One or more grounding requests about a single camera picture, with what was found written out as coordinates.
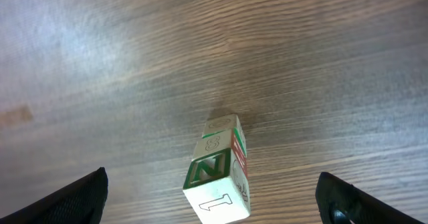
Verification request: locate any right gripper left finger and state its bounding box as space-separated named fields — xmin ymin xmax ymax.
xmin=1 ymin=167 xmax=108 ymax=224

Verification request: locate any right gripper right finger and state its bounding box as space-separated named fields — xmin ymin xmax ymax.
xmin=315 ymin=172 xmax=423 ymax=224

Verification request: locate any green Z block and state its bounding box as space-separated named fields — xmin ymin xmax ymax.
xmin=183 ymin=148 xmax=251 ymax=224

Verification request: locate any red A block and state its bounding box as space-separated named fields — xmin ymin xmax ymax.
xmin=192 ymin=128 xmax=248 ymax=177

